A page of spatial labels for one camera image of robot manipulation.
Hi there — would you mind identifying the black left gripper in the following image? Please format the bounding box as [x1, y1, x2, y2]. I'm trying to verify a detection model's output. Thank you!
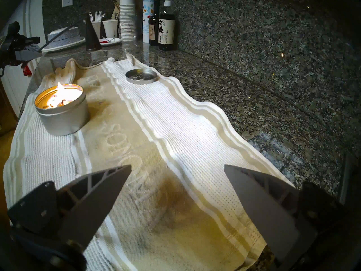
[0, 21, 43, 76]

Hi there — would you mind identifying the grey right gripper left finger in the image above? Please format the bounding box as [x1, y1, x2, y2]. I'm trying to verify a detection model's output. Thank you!
[7, 165, 132, 249]

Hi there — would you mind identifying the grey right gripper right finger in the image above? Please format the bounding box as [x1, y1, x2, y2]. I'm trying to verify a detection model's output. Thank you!
[224, 165, 349, 265]

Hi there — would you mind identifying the black metal candle snuffer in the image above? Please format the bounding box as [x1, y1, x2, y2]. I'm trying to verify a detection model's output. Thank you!
[39, 15, 102, 51]

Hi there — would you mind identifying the silver tin candle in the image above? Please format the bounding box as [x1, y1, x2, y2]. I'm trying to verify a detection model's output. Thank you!
[34, 83, 89, 136]

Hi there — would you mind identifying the large white plate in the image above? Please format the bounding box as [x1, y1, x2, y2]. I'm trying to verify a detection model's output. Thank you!
[42, 38, 86, 53]

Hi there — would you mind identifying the white panel door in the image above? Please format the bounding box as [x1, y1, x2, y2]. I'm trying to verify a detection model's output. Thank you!
[0, 0, 46, 115]

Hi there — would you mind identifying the stack of grey paper plates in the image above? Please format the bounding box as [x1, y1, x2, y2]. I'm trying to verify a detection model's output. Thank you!
[47, 27, 80, 46]

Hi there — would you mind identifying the wooden base cabinet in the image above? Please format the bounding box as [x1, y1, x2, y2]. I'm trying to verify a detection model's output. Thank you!
[0, 78, 18, 136]

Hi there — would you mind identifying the white beige striped towel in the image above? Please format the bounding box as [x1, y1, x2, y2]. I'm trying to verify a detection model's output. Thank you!
[3, 54, 295, 271]

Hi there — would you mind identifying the stack of white paper cups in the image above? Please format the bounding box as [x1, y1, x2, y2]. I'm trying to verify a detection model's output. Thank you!
[119, 0, 137, 41]

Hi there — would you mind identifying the silver tin lid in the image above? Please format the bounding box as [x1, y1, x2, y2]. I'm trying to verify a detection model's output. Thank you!
[125, 69, 158, 85]

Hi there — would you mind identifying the white blue salt canister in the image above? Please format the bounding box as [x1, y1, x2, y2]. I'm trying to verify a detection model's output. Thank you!
[142, 0, 155, 43]

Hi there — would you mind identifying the dark glass bottle beige label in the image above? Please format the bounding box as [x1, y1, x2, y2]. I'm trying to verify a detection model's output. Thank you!
[149, 0, 160, 46]

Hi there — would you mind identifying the soy sauce bottle white label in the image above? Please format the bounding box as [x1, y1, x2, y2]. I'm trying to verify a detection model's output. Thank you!
[158, 0, 176, 51]

